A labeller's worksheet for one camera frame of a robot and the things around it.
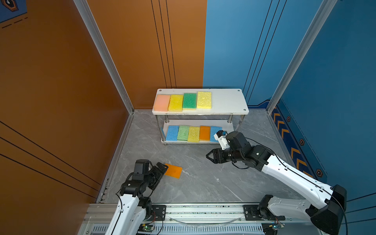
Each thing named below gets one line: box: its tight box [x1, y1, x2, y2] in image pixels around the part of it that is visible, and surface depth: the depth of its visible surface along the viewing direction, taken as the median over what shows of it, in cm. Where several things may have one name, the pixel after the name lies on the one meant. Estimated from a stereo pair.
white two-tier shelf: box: [151, 88, 250, 146], surface depth 82 cm
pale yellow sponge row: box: [187, 126, 200, 143], surface depth 98 cm
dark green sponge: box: [182, 93, 197, 111], surface depth 76 cm
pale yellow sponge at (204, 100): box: [196, 91, 212, 109], surface depth 77 cm
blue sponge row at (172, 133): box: [165, 125, 180, 141], surface depth 98 cm
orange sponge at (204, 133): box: [199, 125, 211, 141], surface depth 99 cm
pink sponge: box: [153, 94, 171, 112], surface depth 75 cm
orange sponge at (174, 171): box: [164, 163, 183, 180], surface depth 88 cm
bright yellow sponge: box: [168, 94, 184, 113], surface depth 76 cm
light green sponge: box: [177, 124, 190, 141], surface depth 98 cm
